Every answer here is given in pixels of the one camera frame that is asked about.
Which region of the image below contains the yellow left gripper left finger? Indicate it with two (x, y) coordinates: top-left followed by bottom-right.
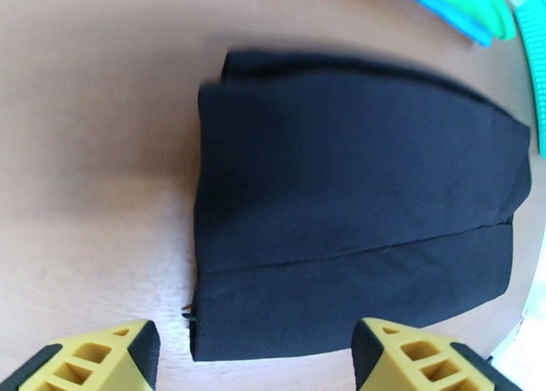
(0, 319), (161, 391)

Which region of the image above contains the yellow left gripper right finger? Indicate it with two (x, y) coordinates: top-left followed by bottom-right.
(350, 317), (523, 391)

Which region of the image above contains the black garment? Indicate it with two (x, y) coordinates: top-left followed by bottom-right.
(189, 50), (533, 363)

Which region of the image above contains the blue shirt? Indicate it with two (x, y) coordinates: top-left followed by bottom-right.
(375, 0), (494, 48)

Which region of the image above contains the teal plastic basket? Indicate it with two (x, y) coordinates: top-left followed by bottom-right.
(513, 0), (546, 157)

